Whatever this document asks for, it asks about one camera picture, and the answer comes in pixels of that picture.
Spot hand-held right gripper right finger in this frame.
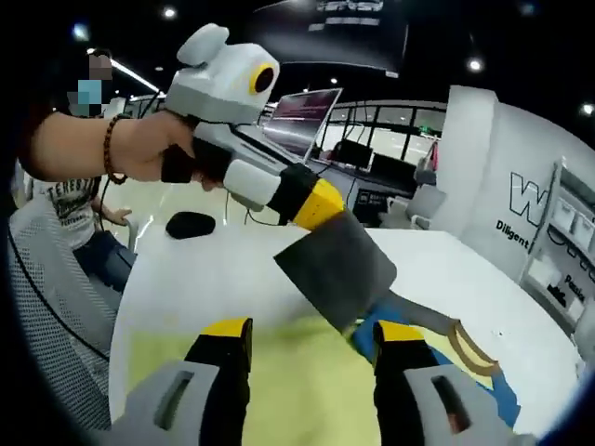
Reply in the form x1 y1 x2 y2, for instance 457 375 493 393
371 319 538 446

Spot pink hanging bag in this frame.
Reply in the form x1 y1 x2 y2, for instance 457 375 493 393
416 138 441 185

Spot round ceiling spot lights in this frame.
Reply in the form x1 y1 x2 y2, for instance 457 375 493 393
72 5 595 117

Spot person's left hand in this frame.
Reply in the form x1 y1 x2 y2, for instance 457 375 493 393
119 109 227 193

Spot large display screen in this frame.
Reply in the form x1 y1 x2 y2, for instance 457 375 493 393
262 86 345 164

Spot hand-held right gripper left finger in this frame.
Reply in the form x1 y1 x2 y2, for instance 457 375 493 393
109 317 256 446

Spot grey mesh chair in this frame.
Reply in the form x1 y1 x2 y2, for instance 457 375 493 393
7 203 122 428

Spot black armrest pad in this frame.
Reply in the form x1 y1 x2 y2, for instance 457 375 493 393
165 211 216 241

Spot black computer monitor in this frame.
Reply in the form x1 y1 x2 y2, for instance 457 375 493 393
371 152 417 190
332 138 376 169

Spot black equipment case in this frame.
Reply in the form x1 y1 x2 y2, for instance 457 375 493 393
355 188 388 216

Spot white cardboard box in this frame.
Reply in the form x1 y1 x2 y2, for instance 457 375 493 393
527 257 559 290

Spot grey office chair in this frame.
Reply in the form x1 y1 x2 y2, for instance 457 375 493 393
404 185 448 230

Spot yellow blue black garment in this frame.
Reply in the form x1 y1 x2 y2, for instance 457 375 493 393
125 211 521 446

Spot group of white storage bins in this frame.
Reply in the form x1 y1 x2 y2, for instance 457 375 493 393
555 194 595 243

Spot black hanging ceiling banner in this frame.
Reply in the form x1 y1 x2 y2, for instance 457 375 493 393
245 0 410 78

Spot white storage shelf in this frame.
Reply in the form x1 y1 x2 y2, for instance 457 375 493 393
520 160 595 335

